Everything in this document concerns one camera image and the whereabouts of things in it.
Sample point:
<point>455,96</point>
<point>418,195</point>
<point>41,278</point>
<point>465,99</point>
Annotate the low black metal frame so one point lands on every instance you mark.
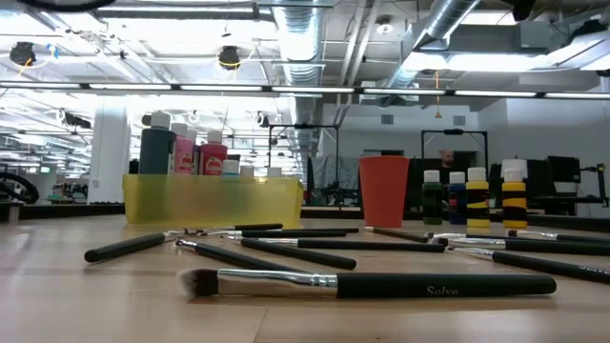
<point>453,131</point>

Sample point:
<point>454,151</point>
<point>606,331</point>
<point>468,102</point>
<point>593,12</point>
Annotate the yellow translucent plastic bin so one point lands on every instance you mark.
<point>214,205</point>

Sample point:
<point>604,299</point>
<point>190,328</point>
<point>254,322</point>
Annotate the small teal paint bottle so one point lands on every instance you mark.
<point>230,167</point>

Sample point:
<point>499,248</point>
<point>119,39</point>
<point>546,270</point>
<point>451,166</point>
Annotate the black desk monitor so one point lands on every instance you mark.
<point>563,169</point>

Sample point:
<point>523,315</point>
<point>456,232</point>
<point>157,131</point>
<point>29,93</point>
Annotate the large blue paint bottle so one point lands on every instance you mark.
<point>195,159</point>

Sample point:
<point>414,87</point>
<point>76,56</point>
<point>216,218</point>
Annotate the white shade table lamp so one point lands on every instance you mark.
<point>514,163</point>

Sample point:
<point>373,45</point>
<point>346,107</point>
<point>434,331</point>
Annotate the large red paint bottle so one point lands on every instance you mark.
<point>213,159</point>

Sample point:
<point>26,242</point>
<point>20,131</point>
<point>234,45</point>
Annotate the large silver ventilation duct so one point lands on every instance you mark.
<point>299,43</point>

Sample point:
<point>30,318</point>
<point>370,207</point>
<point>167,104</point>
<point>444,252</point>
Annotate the small green paint bottle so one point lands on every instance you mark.
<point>433,200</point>

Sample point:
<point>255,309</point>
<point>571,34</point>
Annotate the white building column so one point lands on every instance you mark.
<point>109,152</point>

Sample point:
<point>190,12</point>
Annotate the tall black metal frame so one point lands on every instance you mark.
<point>305,126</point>

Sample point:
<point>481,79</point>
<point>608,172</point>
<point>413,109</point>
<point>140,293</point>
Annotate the person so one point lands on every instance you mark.
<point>446,156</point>

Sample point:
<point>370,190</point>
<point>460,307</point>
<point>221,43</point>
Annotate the small yellow paint bottle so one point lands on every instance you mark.
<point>514,190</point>
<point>477,190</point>

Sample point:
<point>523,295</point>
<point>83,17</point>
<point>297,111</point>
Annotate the square wall vent grille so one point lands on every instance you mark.
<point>459,120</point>
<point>387,119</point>

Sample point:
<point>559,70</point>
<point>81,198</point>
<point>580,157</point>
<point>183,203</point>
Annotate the slanted silver spiral duct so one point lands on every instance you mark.
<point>448,19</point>

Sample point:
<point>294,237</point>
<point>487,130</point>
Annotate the large pink paint bottle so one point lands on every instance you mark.
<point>183,155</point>

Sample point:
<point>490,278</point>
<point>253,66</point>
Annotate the small blue paint bottle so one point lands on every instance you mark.
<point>456,200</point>

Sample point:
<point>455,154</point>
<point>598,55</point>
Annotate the grey cover sheet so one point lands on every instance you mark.
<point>333,171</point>

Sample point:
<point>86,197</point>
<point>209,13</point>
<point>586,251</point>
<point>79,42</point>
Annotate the long horizontal light bar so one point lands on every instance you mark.
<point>219,87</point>

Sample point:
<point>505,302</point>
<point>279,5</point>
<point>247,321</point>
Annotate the orange plastic cup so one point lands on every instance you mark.
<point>383,190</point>

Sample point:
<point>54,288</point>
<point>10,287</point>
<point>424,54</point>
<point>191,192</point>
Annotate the small black monitor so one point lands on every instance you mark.
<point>133,167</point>

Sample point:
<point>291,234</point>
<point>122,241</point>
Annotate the small orange paint bottle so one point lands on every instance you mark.
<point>247,170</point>

